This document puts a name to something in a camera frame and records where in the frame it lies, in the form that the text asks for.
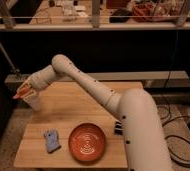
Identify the orange ridged bowl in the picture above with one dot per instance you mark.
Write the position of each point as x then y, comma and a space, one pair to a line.
87, 143

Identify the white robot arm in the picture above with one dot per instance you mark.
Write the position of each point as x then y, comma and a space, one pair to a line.
145, 146

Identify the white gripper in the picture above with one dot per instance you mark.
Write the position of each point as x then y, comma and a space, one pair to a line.
36, 81

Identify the blue sponge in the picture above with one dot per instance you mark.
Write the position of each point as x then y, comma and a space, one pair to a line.
52, 140

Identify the small black object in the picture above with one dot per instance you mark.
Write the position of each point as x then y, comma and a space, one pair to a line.
118, 128

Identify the metal railing shelf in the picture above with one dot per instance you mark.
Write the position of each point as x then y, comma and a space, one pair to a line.
94, 15

